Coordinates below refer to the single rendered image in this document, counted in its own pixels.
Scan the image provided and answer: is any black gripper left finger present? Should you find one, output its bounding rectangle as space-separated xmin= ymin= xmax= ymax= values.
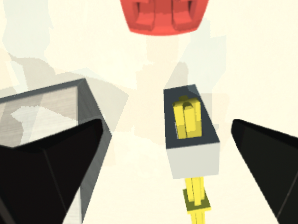
xmin=0 ymin=119 xmax=103 ymax=224

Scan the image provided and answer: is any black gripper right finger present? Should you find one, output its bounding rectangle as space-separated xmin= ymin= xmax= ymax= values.
xmin=230 ymin=119 xmax=298 ymax=224

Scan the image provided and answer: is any yellow square bar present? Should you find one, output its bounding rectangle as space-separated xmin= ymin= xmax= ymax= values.
xmin=163 ymin=84 xmax=221 ymax=224

